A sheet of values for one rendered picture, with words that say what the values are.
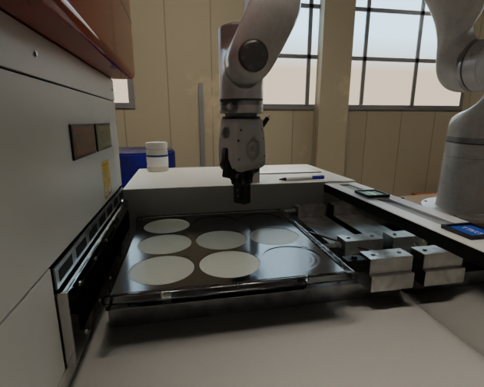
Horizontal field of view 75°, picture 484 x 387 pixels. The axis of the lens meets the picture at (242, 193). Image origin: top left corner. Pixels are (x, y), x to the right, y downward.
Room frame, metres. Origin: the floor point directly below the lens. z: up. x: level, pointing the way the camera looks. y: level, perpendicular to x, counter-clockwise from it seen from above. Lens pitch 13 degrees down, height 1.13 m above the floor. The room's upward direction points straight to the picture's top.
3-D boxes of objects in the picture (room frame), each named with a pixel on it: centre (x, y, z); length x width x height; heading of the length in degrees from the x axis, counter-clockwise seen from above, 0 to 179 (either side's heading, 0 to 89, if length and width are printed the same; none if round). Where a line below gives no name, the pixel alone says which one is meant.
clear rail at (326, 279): (0.41, 0.00, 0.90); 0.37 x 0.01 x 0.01; 101
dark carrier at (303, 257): (0.59, 0.04, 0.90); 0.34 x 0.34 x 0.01; 11
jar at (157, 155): (1.05, 0.28, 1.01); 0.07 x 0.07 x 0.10
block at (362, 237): (0.58, -0.23, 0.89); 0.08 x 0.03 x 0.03; 101
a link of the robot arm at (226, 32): (0.63, 0.00, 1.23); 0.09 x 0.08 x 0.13; 10
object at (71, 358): (0.53, 0.24, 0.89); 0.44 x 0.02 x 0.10; 11
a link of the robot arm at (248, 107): (0.63, 0.00, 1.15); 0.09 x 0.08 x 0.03; 142
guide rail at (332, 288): (0.48, -0.04, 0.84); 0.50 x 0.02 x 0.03; 101
